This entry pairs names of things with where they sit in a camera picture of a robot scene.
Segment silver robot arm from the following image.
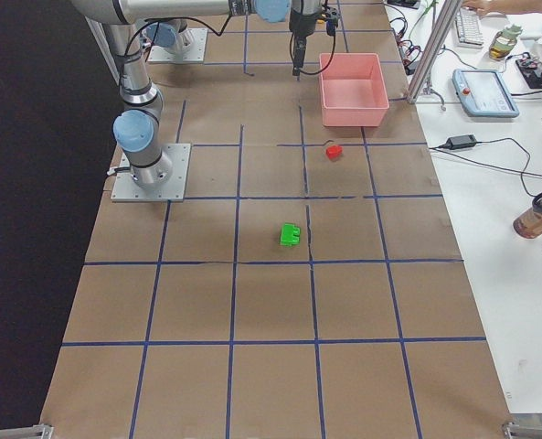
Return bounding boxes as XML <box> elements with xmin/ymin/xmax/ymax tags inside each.
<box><xmin>144</xmin><ymin>19</ymin><xmax>194</xmax><ymax>54</ymax></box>
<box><xmin>73</xmin><ymin>1</ymin><xmax>340</xmax><ymax>192</ymax></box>

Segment person hand at keyboard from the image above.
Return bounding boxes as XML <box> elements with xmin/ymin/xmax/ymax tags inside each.
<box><xmin>462</xmin><ymin>0</ymin><xmax>495</xmax><ymax>16</ymax></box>

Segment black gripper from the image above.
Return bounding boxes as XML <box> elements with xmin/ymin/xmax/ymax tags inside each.
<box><xmin>289</xmin><ymin>0</ymin><xmax>339</xmax><ymax>77</ymax></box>

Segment pink plastic box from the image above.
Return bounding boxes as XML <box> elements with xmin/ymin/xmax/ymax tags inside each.
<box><xmin>319</xmin><ymin>53</ymin><xmax>389</xmax><ymax>127</ymax></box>

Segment brown water bottle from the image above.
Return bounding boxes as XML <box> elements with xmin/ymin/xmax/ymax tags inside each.
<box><xmin>513</xmin><ymin>192</ymin><xmax>542</xmax><ymax>239</ymax></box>

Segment brown paper table cover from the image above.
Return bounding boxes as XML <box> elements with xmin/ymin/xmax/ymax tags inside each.
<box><xmin>41</xmin><ymin>1</ymin><xmax>507</xmax><ymax>438</ymax></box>

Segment green lidded jar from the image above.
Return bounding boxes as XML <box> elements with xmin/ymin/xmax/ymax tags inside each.
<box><xmin>488</xmin><ymin>24</ymin><xmax>522</xmax><ymax>60</ymax></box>

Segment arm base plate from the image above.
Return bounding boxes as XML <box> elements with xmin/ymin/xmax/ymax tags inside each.
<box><xmin>146</xmin><ymin>26</ymin><xmax>208</xmax><ymax>64</ymax></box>
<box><xmin>111</xmin><ymin>144</ymin><xmax>191</xmax><ymax>202</ymax></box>

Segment aluminium frame post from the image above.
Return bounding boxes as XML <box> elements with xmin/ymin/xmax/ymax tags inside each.
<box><xmin>407</xmin><ymin>0</ymin><xmax>462</xmax><ymax>104</ymax></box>

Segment blue teach pendant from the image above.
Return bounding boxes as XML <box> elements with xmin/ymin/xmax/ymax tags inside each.
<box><xmin>452</xmin><ymin>69</ymin><xmax>519</xmax><ymax>119</ymax></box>

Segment white keyboard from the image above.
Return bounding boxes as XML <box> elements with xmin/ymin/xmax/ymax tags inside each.
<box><xmin>454</xmin><ymin>8</ymin><xmax>484</xmax><ymax>49</ymax></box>

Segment black power adapter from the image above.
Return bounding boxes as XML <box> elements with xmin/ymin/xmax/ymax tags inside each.
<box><xmin>439</xmin><ymin>134</ymin><xmax>478</xmax><ymax>151</ymax></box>

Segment red toy block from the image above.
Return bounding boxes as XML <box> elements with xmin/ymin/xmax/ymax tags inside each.
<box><xmin>325</xmin><ymin>145</ymin><xmax>343</xmax><ymax>160</ymax></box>

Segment green toy block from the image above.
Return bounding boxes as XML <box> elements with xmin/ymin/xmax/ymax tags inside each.
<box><xmin>280</xmin><ymin>223</ymin><xmax>301</xmax><ymax>247</ymax></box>

